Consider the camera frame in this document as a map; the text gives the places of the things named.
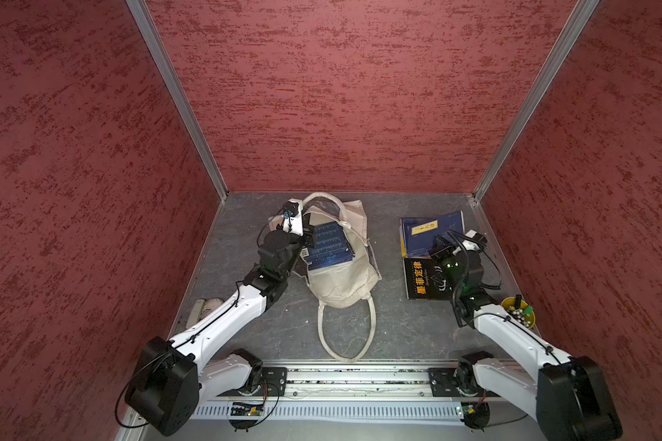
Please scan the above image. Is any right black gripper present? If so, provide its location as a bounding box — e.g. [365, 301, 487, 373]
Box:
[427, 234, 462, 295]

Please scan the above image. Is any black book yellow chinese title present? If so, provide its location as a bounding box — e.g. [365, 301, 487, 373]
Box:
[403, 257, 454, 301]

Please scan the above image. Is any blue book white text back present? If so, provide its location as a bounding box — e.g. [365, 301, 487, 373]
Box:
[301, 222, 355, 271]

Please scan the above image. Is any cream canvas tote bag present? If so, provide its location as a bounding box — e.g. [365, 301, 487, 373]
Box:
[293, 192, 382, 364]

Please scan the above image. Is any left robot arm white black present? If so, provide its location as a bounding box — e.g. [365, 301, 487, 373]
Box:
[117, 215, 313, 435]

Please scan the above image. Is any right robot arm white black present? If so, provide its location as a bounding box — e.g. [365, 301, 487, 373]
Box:
[430, 230, 623, 440]

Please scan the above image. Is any yellow cup with batteries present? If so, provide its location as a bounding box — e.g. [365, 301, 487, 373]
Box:
[501, 294, 536, 330]

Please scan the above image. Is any white rolled cloth object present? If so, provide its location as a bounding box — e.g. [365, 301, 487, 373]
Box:
[186, 298, 224, 331]

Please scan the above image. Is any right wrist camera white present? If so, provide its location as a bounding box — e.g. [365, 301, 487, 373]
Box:
[463, 230, 488, 251]

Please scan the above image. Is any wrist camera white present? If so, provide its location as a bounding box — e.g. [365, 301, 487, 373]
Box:
[463, 230, 488, 251]
[281, 198, 303, 237]

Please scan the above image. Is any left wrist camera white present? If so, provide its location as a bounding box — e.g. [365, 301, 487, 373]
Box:
[281, 198, 303, 237]

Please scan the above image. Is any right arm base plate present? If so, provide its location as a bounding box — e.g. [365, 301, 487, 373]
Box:
[428, 367, 477, 398]

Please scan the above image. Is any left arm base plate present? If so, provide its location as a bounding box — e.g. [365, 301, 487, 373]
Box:
[238, 367, 288, 398]

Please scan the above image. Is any right circuit board with wires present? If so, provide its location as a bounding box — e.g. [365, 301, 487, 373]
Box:
[461, 402, 491, 430]

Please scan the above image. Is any circuit board with wires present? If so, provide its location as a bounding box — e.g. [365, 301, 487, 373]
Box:
[228, 402, 270, 432]
[461, 402, 491, 430]

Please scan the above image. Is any aluminium front rail frame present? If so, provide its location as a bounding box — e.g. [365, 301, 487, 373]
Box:
[115, 360, 553, 441]

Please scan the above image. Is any left circuit board with wires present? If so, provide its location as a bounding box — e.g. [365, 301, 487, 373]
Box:
[228, 402, 270, 432]

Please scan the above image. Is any left corner aluminium post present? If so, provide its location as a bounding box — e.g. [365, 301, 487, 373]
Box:
[126, 0, 229, 202]

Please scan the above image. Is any corner aluminium post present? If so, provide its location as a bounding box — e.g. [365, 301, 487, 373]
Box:
[126, 0, 229, 202]
[473, 0, 599, 205]

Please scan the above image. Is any right corner aluminium post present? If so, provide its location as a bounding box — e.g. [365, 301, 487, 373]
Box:
[473, 0, 599, 205]

